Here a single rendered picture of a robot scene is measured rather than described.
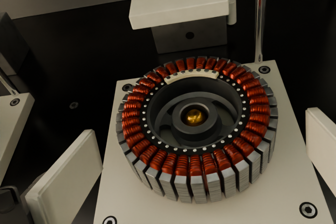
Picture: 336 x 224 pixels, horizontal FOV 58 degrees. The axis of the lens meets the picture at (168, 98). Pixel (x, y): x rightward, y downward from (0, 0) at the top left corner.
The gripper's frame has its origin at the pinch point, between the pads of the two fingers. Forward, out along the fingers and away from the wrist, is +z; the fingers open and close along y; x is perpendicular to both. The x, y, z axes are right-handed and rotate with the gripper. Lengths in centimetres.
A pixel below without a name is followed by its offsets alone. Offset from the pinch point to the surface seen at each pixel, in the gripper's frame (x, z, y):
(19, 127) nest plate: -0.5, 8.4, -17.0
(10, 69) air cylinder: 4.0, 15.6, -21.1
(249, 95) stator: 1.7, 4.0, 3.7
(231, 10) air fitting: 6.9, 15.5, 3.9
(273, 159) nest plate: -2.9, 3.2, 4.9
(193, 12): 7.7, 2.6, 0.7
